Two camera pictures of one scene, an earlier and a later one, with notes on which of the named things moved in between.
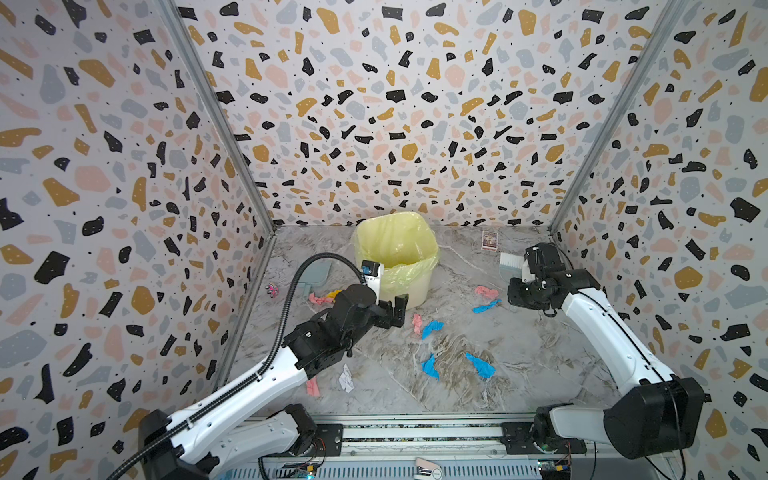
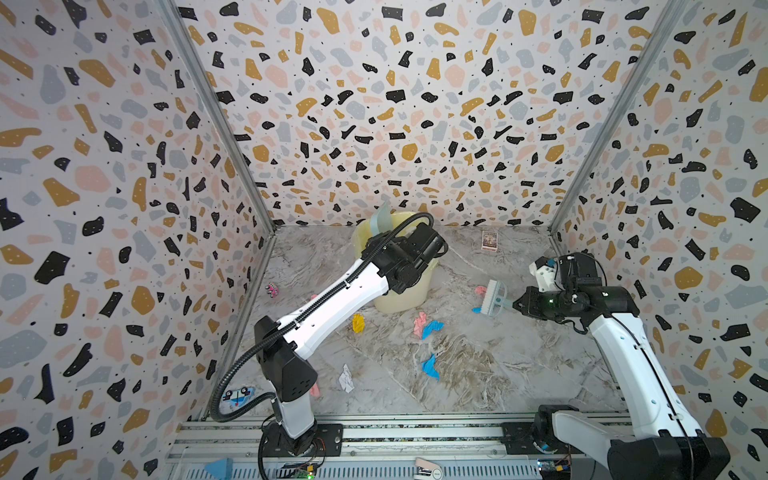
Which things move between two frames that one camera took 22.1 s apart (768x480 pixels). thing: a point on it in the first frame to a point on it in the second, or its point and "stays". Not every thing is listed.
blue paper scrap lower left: x=429 y=367 stays
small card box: x=489 y=241 stays
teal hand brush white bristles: x=511 y=265 to x=494 y=298
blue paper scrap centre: x=431 y=326 stays
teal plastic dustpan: x=314 y=272 to x=381 y=220
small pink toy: x=273 y=291 stays
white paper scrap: x=345 y=380 stays
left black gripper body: x=379 y=315 to x=389 y=241
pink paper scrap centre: x=417 y=322 stays
